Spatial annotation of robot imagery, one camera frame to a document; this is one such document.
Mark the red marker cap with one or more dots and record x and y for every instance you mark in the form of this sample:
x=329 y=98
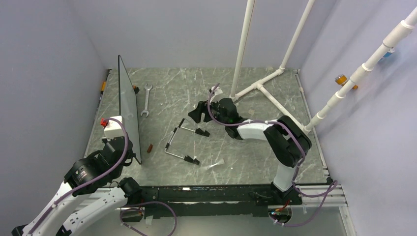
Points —
x=149 y=148

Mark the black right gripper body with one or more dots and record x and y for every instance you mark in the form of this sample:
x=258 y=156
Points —
x=215 y=112

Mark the white diagonal PVC pipe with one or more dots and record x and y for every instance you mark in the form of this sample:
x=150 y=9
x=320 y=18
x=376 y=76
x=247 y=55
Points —
x=398 y=33

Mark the white PVC pipe frame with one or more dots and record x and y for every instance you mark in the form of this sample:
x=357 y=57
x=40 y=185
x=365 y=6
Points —
x=267 y=39

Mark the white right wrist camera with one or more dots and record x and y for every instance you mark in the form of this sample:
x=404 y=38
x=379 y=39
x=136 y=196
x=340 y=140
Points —
x=215 y=90

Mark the orange black small block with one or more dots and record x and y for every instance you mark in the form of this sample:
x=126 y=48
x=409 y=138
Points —
x=136 y=89

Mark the orange yellow wall fitting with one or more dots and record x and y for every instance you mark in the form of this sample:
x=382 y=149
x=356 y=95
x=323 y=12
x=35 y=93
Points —
x=341 y=79

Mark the blue wall fitting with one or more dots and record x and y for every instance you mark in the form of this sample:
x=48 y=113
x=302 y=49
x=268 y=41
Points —
x=389 y=53

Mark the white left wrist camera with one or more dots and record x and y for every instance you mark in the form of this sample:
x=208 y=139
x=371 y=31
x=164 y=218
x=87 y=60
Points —
x=112 y=129

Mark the orange black edge tool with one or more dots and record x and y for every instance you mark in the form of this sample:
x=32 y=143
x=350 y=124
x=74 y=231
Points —
x=103 y=87

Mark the white framed whiteboard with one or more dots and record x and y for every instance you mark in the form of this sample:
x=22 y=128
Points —
x=128 y=108

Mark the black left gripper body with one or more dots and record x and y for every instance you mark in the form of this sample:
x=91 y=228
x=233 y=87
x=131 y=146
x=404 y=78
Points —
x=132 y=154

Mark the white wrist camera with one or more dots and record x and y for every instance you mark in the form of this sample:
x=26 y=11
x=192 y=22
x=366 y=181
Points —
x=112 y=129
x=215 y=90

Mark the silver open-end wrench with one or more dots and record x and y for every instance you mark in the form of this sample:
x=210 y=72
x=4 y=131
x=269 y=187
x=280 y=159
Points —
x=145 y=111

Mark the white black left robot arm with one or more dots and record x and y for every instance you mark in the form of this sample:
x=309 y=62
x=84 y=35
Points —
x=61 y=218

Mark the wire whiteboard stand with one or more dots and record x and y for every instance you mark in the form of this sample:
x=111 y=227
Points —
x=182 y=142

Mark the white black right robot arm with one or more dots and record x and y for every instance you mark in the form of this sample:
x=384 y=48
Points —
x=288 y=142

